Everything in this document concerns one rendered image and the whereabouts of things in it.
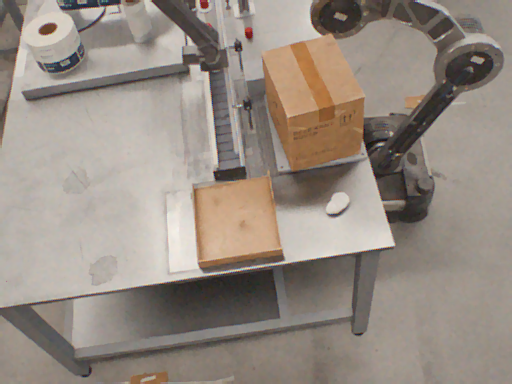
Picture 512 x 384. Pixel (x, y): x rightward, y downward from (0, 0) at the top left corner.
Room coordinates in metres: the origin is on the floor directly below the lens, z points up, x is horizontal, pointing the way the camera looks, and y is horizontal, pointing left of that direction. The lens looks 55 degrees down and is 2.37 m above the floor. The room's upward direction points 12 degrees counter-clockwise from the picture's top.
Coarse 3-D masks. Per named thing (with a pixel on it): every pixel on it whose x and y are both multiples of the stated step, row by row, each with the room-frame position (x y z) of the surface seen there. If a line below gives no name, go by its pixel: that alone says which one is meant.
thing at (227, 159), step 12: (216, 84) 1.55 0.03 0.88; (216, 96) 1.49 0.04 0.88; (216, 108) 1.43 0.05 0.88; (228, 108) 1.42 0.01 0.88; (216, 120) 1.37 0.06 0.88; (228, 120) 1.36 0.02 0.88; (216, 132) 1.32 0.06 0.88; (228, 132) 1.31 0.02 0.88; (216, 144) 1.26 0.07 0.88; (228, 144) 1.25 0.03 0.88; (228, 156) 1.20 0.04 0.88; (216, 168) 1.16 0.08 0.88; (228, 168) 1.15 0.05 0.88
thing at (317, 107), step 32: (288, 64) 1.32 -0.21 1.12; (320, 64) 1.30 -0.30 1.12; (288, 96) 1.19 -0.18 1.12; (320, 96) 1.16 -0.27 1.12; (352, 96) 1.14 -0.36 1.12; (288, 128) 1.11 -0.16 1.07; (320, 128) 1.12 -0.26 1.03; (352, 128) 1.12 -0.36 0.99; (288, 160) 1.15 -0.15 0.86; (320, 160) 1.12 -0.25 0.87
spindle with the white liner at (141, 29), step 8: (128, 0) 1.89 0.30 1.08; (136, 0) 1.89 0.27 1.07; (128, 8) 1.88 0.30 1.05; (136, 8) 1.87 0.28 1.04; (144, 8) 1.90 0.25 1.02; (128, 16) 1.88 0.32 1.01; (136, 16) 1.87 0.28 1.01; (144, 16) 1.89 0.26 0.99; (136, 24) 1.87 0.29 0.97; (144, 24) 1.88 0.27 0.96; (136, 32) 1.88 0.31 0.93; (144, 32) 1.87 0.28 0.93; (152, 32) 1.91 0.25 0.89; (136, 40) 1.88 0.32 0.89; (144, 40) 1.87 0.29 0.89
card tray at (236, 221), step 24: (192, 192) 1.09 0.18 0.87; (216, 192) 1.10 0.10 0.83; (240, 192) 1.08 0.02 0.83; (264, 192) 1.06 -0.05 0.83; (216, 216) 1.01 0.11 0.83; (240, 216) 0.99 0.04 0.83; (264, 216) 0.97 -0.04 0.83; (216, 240) 0.92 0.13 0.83; (240, 240) 0.90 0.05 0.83; (264, 240) 0.88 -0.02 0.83; (216, 264) 0.83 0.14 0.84
